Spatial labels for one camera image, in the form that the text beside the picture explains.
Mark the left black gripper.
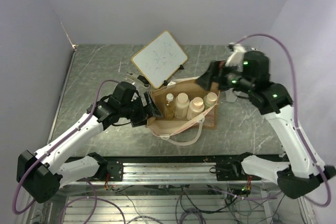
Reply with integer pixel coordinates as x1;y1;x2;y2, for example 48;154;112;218
120;91;163;127

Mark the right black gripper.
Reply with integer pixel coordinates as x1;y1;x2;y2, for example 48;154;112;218
194;59;253;94

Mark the white square bottle black cap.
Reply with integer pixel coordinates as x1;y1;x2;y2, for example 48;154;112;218
225;89;237;103

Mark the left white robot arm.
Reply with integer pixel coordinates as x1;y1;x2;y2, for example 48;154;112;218
17;81;162;203

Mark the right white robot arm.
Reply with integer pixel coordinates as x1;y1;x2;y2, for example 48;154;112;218
196;51;335;199

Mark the clear yellow liquid bottle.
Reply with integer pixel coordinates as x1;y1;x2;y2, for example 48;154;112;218
164;93;175;120

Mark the pale green capped bottle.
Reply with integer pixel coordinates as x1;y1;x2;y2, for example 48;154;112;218
203;92;218;110

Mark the cream bottle peach cap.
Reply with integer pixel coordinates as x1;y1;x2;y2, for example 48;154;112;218
186;97;205;120

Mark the cream bottle white cap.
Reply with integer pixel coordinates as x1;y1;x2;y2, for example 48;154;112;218
174;93;190;119

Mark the black and silver stapler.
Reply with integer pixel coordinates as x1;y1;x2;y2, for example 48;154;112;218
125;72;151;89

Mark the small yellow-framed whiteboard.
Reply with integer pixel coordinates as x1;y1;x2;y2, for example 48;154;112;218
131;30;188;89

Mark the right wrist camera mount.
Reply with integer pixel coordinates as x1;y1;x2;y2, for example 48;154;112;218
225;43;247;67

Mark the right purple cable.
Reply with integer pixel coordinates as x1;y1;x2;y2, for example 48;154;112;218
236;34;331;207

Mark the purple cable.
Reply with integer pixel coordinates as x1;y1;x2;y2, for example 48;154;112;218
12;80;124;224
236;34;331;207

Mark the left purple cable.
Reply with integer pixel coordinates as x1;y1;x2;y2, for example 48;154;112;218
12;80;124;224

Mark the aluminium mounting rail frame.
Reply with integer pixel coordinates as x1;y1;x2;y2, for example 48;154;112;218
15;155;316;224

